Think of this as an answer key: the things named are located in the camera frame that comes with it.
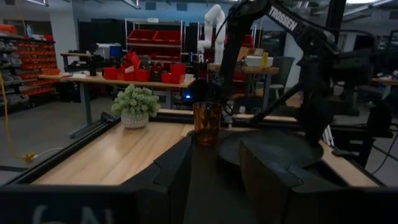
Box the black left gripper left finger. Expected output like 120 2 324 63
123 133 193 224

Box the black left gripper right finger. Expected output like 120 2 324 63
239 139 343 224

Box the black round plate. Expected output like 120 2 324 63
216 129 324 169

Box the gold foil bag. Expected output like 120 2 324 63
192 101 223 147

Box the grey chair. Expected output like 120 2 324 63
270 55 295 100

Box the round wooden table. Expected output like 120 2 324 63
208 63 280 110

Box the white box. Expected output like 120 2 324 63
244 55 274 68

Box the green plant in white pot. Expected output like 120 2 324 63
111 83 161 130

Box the red plastic bin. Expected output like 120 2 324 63
160 72 186 85
134 68 150 82
170 63 187 75
103 67 118 80

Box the wooden work table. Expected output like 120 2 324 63
39 73 196 139

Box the blue bin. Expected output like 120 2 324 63
109 45 123 58

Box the white rack with red bins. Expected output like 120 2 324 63
124 17 184 63

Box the shelf with orange bins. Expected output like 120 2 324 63
0 34 60 110

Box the yellow cable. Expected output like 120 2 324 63
0 71 37 161

